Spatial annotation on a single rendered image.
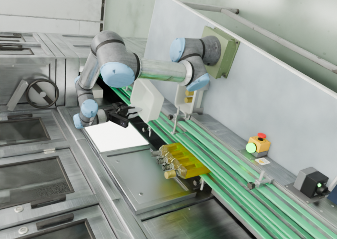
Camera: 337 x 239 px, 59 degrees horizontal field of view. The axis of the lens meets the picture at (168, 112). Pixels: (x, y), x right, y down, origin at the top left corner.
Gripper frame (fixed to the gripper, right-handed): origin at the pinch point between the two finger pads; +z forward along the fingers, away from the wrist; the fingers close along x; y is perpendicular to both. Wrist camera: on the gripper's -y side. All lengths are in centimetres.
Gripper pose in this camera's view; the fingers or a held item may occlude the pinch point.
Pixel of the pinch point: (140, 111)
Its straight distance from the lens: 164.3
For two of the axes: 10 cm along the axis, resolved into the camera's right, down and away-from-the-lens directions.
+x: -1.2, 8.3, 5.4
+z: 8.6, -1.9, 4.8
